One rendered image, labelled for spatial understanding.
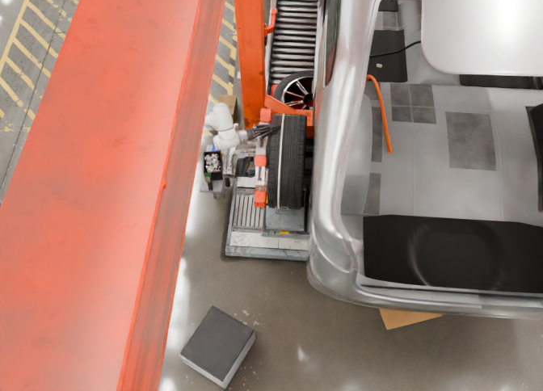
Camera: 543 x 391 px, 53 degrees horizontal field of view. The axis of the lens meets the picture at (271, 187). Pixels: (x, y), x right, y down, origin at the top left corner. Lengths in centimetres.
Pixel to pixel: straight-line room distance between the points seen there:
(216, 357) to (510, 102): 269
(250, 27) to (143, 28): 237
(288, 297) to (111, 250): 342
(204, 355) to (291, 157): 143
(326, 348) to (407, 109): 181
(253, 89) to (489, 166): 168
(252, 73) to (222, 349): 188
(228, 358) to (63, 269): 294
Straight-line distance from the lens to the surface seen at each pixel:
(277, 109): 413
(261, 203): 357
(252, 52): 364
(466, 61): 169
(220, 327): 381
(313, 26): 554
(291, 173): 345
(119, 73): 107
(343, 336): 416
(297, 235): 426
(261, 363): 408
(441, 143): 378
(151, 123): 98
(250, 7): 339
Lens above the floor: 398
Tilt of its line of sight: 59 degrees down
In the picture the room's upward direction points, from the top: 1 degrees counter-clockwise
